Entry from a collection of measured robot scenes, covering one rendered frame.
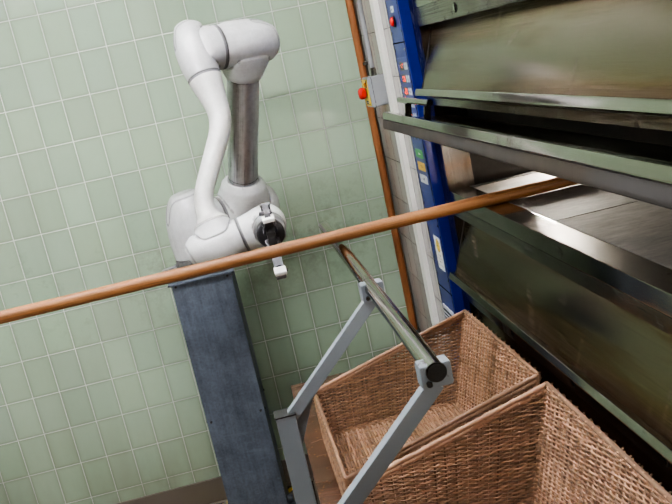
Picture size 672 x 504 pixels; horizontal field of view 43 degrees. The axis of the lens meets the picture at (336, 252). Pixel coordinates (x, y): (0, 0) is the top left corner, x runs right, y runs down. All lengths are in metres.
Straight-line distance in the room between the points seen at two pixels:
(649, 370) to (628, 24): 0.55
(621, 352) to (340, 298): 1.93
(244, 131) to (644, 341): 1.62
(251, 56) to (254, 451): 1.33
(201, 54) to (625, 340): 1.51
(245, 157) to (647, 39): 1.78
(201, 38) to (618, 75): 1.53
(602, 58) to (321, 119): 1.99
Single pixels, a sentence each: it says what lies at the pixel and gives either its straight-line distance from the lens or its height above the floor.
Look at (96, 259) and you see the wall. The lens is 3.29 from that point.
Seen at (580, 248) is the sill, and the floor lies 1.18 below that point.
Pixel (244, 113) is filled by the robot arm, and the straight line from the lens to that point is 2.72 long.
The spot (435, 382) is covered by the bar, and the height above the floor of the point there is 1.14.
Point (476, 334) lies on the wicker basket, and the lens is 2.32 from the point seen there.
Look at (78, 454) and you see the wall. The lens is 3.54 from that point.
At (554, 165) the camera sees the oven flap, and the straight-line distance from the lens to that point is 1.19.
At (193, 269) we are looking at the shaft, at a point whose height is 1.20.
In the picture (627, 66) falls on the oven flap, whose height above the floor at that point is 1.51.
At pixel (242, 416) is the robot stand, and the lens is 2.98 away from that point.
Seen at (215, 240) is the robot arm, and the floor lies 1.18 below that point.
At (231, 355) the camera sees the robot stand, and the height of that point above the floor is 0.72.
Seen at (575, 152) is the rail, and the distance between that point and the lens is 1.13.
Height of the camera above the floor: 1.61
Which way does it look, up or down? 13 degrees down
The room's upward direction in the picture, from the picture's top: 12 degrees counter-clockwise
